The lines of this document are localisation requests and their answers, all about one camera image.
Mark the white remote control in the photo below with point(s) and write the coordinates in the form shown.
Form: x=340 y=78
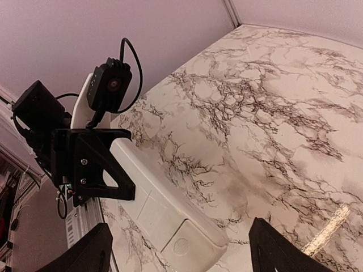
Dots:
x=187 y=238

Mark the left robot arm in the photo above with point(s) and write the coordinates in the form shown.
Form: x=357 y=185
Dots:
x=38 y=111

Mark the front aluminium rail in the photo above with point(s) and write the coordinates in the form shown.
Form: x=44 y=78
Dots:
x=80 y=220

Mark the left aluminium frame post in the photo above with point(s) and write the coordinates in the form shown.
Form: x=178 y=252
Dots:
x=232 y=13

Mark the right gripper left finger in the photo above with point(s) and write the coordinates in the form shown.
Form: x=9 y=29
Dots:
x=92 y=253

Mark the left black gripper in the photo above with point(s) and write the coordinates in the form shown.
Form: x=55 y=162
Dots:
x=92 y=171

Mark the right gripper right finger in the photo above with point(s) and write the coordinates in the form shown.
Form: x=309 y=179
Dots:
x=270 y=251

